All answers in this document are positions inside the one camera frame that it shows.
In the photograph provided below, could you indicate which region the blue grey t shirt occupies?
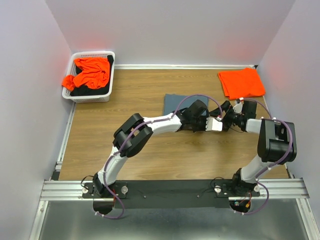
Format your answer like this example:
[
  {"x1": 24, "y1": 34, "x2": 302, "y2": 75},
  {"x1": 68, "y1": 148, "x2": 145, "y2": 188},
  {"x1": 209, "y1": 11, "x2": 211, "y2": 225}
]
[{"x1": 162, "y1": 93, "x2": 209, "y2": 116}]

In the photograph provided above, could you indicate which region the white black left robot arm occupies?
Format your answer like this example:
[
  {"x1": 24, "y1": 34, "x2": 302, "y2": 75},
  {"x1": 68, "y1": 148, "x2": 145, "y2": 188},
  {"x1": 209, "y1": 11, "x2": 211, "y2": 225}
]
[{"x1": 93, "y1": 99, "x2": 209, "y2": 198}]

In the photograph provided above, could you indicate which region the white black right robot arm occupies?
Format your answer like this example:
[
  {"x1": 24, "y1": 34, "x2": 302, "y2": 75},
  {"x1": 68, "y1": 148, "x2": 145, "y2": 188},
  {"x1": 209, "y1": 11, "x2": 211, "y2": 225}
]
[{"x1": 208, "y1": 98, "x2": 297, "y2": 196}]

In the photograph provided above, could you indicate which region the folded orange t shirt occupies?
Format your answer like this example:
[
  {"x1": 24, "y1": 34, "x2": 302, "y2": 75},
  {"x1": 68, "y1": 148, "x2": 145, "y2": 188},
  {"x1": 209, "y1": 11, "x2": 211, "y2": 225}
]
[{"x1": 218, "y1": 68, "x2": 266, "y2": 100}]

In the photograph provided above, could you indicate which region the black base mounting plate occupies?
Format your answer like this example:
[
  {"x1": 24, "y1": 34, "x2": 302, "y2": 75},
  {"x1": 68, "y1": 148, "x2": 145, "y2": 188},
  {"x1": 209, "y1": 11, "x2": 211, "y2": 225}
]
[{"x1": 82, "y1": 178, "x2": 260, "y2": 214}]

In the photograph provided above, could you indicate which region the white plastic laundry basket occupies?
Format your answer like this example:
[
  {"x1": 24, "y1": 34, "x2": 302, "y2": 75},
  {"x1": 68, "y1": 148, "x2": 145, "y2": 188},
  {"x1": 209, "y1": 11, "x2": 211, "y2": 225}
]
[{"x1": 62, "y1": 50, "x2": 115, "y2": 103}]

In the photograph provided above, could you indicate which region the crumpled orange t shirt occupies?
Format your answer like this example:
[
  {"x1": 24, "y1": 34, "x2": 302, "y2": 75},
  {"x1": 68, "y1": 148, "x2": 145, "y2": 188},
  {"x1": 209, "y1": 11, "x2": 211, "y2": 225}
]
[{"x1": 61, "y1": 57, "x2": 112, "y2": 91}]

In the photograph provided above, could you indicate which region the black t shirt in basket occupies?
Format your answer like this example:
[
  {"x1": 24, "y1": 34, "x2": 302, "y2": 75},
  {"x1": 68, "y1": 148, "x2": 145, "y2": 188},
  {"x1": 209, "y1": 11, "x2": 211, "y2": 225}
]
[{"x1": 70, "y1": 55, "x2": 114, "y2": 97}]

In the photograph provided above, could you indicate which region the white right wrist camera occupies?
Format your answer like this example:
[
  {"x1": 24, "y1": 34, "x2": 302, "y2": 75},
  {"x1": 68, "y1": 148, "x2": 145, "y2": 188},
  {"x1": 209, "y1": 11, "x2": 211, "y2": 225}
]
[{"x1": 232, "y1": 97, "x2": 244, "y2": 114}]

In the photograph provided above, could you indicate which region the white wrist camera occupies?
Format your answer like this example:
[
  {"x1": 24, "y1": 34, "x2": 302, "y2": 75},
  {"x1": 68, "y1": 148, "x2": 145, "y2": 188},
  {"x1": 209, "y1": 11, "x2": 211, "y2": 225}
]
[
  {"x1": 205, "y1": 117, "x2": 223, "y2": 132},
  {"x1": 232, "y1": 97, "x2": 244, "y2": 114}
]

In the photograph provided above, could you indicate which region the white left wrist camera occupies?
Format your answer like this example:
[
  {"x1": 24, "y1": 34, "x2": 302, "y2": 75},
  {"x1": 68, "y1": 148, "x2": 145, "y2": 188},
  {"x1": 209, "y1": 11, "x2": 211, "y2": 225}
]
[{"x1": 205, "y1": 117, "x2": 223, "y2": 132}]

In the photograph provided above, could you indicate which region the aluminium extrusion rail frame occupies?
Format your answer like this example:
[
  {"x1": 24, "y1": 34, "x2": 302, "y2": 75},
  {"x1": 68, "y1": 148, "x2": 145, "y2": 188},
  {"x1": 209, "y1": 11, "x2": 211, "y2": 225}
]
[{"x1": 31, "y1": 69, "x2": 320, "y2": 240}]

